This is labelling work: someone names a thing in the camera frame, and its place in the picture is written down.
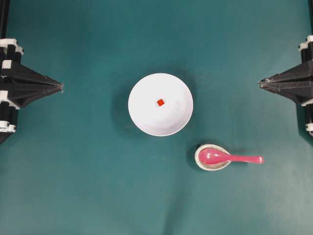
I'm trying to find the small red block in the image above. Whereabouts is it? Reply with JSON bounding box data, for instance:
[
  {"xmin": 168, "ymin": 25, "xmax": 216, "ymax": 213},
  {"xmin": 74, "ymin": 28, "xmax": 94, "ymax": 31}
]
[{"xmin": 157, "ymin": 99, "xmax": 165, "ymax": 106}]

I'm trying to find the speckled ceramic spoon rest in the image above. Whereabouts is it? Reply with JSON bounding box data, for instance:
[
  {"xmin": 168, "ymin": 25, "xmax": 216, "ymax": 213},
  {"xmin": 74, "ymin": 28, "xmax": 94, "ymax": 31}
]
[{"xmin": 194, "ymin": 144, "xmax": 230, "ymax": 171}]

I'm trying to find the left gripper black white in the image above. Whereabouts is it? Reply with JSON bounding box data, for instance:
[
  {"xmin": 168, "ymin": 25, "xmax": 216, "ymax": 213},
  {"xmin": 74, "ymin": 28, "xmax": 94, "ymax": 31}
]
[{"xmin": 0, "ymin": 38, "xmax": 63, "ymax": 132}]

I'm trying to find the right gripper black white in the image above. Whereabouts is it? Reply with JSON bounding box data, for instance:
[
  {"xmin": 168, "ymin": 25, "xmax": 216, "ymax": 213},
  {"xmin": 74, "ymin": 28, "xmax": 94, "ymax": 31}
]
[{"xmin": 258, "ymin": 35, "xmax": 313, "ymax": 137}]

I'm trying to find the pink plastic soup spoon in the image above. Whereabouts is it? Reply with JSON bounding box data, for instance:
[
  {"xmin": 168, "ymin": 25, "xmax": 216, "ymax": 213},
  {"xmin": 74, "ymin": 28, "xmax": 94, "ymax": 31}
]
[{"xmin": 199, "ymin": 148, "xmax": 264, "ymax": 165}]

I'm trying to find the white round bowl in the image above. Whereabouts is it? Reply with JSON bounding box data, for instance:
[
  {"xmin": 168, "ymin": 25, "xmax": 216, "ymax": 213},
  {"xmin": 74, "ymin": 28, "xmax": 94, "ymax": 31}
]
[{"xmin": 128, "ymin": 73, "xmax": 193, "ymax": 137}]

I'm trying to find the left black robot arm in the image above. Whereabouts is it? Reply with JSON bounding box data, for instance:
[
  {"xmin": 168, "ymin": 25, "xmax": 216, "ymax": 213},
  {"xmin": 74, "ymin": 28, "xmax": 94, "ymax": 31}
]
[{"xmin": 0, "ymin": 0, "xmax": 63, "ymax": 135}]

